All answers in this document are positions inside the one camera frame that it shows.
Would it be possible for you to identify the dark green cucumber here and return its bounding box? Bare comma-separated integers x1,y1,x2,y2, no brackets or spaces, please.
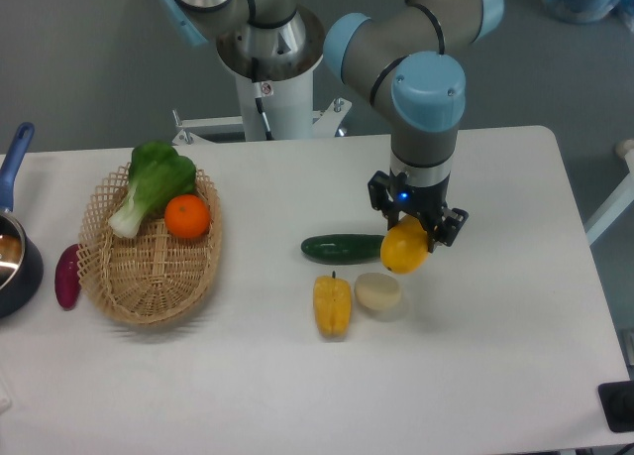
300,233,383,265

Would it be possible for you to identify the yellow bell pepper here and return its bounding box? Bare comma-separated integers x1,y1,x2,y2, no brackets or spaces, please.
312,271,353,340

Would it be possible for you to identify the green bok choy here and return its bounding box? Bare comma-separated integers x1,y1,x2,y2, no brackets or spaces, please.
108,141,197,239

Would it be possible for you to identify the orange fruit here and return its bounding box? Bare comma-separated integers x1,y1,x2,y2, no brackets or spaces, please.
163,194,211,239

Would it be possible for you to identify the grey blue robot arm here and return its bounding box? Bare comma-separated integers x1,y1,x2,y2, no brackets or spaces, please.
159,0,504,248

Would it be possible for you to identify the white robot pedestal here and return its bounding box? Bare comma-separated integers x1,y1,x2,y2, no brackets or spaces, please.
171,3,354,147

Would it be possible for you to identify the woven wicker basket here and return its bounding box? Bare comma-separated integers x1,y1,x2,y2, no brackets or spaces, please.
77,166,222,326

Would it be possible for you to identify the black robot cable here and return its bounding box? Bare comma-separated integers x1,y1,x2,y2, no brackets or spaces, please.
250,57,275,142

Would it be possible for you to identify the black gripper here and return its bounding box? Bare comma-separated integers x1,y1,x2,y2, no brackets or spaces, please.
368,171,469,253

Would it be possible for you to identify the white frame at right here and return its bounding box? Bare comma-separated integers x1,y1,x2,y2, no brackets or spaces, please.
584,139,633,245

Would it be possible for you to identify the yellow mango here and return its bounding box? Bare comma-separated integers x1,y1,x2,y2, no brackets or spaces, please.
380,215,429,275

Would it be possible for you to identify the purple sweet potato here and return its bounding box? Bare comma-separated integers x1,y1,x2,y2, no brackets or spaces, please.
54,244,81,310

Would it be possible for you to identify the dark blue saucepan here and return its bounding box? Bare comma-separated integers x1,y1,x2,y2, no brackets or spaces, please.
1,122,44,318

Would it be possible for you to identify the black device at edge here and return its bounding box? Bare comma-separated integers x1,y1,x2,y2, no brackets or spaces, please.
597,381,634,433

